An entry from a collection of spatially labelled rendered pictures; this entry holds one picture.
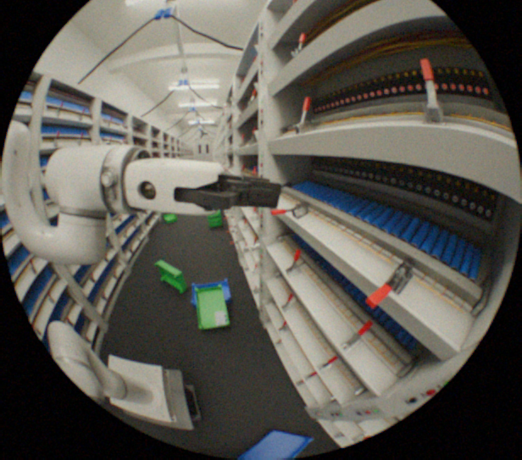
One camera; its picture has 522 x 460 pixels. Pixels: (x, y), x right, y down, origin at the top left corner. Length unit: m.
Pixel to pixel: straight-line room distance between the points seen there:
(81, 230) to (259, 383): 1.02
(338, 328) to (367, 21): 0.57
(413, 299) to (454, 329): 0.09
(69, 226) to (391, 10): 0.47
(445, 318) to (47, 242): 0.45
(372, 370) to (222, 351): 0.89
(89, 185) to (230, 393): 1.04
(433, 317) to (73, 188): 0.43
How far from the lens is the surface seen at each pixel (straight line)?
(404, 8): 0.29
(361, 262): 0.27
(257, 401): 1.06
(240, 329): 1.18
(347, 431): 0.84
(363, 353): 0.40
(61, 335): 0.53
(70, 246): 0.23
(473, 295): 0.27
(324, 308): 0.43
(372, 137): 0.22
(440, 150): 0.19
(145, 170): 0.15
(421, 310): 0.25
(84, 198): 0.21
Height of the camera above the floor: 1.06
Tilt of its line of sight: 17 degrees down
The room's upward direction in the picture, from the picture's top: straight up
